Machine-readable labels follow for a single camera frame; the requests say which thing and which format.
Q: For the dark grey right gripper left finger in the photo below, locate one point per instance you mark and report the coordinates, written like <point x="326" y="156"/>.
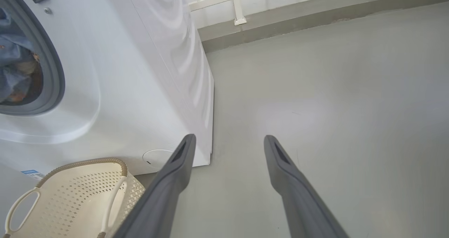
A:
<point x="165" y="196"/>

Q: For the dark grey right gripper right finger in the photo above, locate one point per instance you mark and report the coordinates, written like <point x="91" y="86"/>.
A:
<point x="298" y="196"/>

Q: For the blue cartoon print garment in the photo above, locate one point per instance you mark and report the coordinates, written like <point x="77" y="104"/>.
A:
<point x="12" y="45"/>
<point x="12" y="83"/>

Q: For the white front-load washing machine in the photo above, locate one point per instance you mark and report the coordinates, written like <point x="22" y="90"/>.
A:
<point x="133" y="73"/>

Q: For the cream perforated laundry basket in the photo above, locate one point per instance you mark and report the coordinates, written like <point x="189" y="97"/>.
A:
<point x="70" y="203"/>

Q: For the blue energy label sticker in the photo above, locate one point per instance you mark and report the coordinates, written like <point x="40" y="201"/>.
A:
<point x="32" y="174"/>

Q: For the white railing frame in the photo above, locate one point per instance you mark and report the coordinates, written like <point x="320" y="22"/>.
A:
<point x="238" y="6"/>

